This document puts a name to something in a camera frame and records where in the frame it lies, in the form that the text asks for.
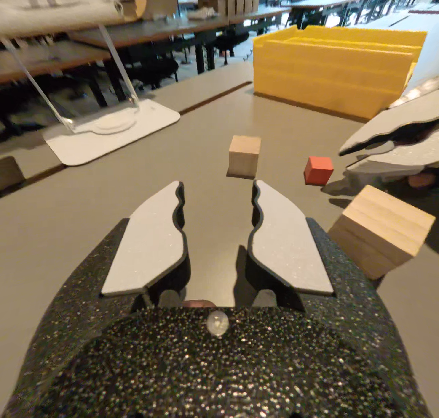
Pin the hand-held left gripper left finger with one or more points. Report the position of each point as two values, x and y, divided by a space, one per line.
144 243

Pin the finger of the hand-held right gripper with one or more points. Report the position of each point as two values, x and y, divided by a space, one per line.
391 121
394 161

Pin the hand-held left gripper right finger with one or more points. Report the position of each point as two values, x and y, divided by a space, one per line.
288 246

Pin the plain wooden cube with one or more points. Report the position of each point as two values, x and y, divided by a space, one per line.
380 231
244 156

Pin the yellow plastic bin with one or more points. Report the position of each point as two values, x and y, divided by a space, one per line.
336 72

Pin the red wooden cube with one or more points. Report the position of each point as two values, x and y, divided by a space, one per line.
319 170

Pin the dark-framed desk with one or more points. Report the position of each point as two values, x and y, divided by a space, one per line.
325 0

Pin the brown wooden block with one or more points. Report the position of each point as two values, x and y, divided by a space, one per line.
10 173

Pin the black office chair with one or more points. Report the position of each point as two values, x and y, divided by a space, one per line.
233 39
151 70

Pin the clear acrylic stand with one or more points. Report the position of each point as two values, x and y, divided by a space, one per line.
118 72

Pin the long brown desk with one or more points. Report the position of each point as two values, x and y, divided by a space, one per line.
154 30

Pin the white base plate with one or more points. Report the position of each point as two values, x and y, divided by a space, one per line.
113 140

